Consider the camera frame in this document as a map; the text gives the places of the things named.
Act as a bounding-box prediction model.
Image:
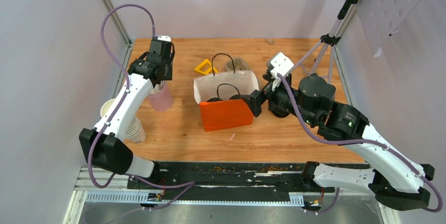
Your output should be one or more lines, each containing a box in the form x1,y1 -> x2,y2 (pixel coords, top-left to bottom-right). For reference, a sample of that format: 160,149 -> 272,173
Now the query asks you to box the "cardboard cup carrier stack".
225,57 -> 250,72

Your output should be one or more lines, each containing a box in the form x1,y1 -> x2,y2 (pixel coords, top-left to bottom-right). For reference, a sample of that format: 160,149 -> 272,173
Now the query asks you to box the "pink cup of straws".
147,81 -> 174,111

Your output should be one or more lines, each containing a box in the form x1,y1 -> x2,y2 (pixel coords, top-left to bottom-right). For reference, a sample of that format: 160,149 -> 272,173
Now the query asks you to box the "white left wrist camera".
156,35 -> 171,42

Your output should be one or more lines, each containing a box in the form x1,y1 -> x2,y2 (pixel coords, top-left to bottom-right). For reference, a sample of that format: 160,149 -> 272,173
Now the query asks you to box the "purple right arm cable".
277,73 -> 443,213

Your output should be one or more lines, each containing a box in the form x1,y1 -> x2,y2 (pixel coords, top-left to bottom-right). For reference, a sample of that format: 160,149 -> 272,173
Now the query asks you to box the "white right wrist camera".
267,52 -> 295,91

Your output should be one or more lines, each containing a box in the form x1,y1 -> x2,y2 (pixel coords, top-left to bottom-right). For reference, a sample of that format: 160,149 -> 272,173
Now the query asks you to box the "orange and white paper bag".
193,53 -> 259,132

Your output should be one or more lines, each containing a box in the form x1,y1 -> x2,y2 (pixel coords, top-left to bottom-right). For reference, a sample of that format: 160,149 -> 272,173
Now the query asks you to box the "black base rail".
75,160 -> 349,206

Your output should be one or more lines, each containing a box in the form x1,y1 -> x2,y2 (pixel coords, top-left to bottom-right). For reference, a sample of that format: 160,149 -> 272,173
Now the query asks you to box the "black plastic cup lid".
207,97 -> 223,103

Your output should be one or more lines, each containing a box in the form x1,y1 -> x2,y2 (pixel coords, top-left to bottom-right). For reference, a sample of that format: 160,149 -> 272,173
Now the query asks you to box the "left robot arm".
79,36 -> 175,189

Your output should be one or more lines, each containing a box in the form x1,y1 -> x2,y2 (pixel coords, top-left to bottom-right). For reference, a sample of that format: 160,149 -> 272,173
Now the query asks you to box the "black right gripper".
240,73 -> 316,126

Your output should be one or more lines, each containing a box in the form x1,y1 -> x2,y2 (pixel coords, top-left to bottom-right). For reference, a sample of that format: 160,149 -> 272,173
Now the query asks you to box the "stack of black lids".
271,107 -> 290,118

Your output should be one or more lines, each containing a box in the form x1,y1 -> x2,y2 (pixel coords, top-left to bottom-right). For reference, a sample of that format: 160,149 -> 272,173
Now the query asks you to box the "stack of white paper cups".
100,98 -> 146,144

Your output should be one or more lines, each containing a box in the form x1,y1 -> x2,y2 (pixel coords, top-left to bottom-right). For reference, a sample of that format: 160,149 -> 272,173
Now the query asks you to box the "yellow plastic triangle piece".
194,58 -> 218,75

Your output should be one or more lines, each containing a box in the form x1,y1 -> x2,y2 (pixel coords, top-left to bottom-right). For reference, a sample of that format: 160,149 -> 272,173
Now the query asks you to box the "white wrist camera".
156,35 -> 171,42
267,52 -> 295,91

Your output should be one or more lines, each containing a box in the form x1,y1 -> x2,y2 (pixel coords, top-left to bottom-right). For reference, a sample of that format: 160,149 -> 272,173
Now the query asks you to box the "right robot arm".
242,74 -> 443,212

